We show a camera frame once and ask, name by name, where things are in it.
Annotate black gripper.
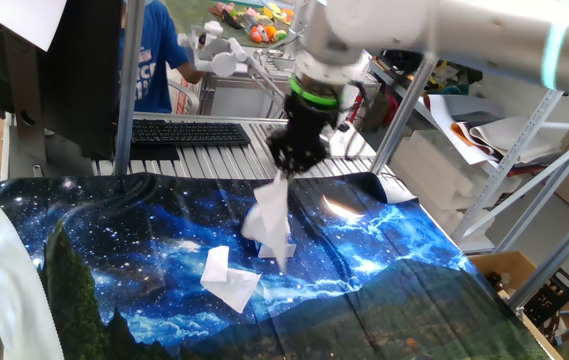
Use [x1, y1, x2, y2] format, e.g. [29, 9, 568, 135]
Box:
[266, 92, 339, 174]

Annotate white napkin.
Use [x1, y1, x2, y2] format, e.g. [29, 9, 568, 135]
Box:
[199, 245, 263, 315]
[240, 172, 298, 271]

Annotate person's bare forearm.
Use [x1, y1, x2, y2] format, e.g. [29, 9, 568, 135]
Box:
[176, 59, 206, 85]

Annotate loose white napkin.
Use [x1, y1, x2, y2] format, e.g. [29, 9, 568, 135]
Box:
[199, 245, 263, 315]

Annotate blue tissue pack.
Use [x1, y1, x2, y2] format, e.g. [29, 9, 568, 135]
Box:
[255, 238, 299, 260]

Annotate black keyboard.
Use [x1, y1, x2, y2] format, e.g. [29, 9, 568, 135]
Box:
[131, 118, 253, 148]

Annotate white articulated haptic device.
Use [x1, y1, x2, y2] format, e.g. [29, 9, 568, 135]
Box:
[177, 19, 290, 101]

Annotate orange plush toy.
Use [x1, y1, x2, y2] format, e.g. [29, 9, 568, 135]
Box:
[248, 22, 289, 45]

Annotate white bag with red print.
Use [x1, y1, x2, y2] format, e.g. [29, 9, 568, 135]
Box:
[167, 74, 201, 116]

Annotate white foam blocks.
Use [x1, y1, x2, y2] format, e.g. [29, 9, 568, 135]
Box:
[388, 129, 523, 236]

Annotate black desk pad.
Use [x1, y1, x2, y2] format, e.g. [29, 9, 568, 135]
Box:
[116, 142, 181, 162]

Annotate large white shelf paper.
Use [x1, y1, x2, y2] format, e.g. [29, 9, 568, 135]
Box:
[423, 94, 505, 166]

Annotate pink plush toy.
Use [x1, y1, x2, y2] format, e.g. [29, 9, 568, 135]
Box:
[207, 1, 238, 19]

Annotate person in blue shirt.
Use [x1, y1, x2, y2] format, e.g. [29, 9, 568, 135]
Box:
[118, 0, 190, 115]

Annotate grey aluminium pole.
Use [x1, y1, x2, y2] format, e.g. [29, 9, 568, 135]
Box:
[113, 0, 146, 176]

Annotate starry night sky tablecloth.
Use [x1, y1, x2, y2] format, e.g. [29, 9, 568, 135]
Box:
[0, 172, 553, 360]

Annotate grey metal shelf rack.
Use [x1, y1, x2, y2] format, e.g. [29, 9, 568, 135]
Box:
[368, 54, 569, 311]

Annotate beige folded fabric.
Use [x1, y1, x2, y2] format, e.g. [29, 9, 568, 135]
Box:
[451, 117, 565, 164]

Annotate black computer monitor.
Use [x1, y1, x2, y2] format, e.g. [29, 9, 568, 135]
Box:
[0, 0, 124, 161]

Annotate brown cardboard box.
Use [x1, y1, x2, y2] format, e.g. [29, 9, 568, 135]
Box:
[469, 249, 569, 360]

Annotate white paper sheet on monitor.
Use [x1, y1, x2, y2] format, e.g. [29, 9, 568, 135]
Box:
[0, 0, 68, 53]

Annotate white cloth sheet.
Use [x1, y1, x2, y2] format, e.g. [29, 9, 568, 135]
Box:
[0, 187, 65, 360]

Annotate black perforated metal bracket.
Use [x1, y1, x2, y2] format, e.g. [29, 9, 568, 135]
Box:
[523, 268, 569, 329]

